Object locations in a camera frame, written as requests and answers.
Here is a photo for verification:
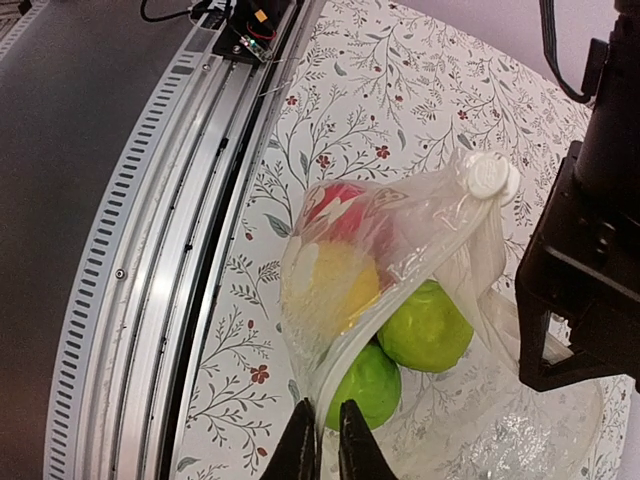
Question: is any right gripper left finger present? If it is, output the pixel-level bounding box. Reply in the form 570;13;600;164
264;398;319;480

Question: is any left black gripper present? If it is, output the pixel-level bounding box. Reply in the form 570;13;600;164
515;141;639;392

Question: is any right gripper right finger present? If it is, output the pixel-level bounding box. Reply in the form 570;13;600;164
338;400;397;480

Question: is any clear zip top bag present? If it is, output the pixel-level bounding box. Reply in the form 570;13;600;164
280;151;604;479

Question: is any yellow lemon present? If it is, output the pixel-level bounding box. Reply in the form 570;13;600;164
281;237;381;337

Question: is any red apple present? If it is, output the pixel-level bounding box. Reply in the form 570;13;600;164
295;180;406;295

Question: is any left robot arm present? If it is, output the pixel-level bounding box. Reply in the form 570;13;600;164
515;1;639;392

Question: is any floral tablecloth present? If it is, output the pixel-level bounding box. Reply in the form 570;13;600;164
175;1;633;479

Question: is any aluminium front rail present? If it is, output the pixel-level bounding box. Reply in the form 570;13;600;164
43;1;322;479

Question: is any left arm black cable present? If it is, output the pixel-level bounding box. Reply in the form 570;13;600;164
537;0;596;104

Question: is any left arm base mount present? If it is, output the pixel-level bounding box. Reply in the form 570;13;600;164
188;0;303;66

